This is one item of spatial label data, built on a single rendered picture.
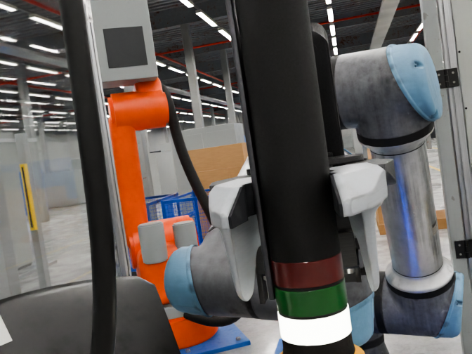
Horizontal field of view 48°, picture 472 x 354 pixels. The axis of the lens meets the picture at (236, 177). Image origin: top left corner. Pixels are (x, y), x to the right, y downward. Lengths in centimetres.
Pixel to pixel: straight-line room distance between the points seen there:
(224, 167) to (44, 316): 796
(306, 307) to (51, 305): 19
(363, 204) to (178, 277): 38
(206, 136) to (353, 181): 1076
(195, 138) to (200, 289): 1051
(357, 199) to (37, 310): 23
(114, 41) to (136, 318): 392
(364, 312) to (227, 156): 780
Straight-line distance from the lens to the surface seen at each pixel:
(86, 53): 22
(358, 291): 51
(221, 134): 1089
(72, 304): 38
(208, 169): 839
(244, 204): 23
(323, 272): 24
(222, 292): 54
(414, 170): 85
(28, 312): 37
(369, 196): 22
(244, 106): 24
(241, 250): 26
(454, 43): 209
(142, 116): 427
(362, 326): 52
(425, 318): 100
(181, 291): 57
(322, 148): 24
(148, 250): 408
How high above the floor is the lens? 151
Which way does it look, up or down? 3 degrees down
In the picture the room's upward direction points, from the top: 8 degrees counter-clockwise
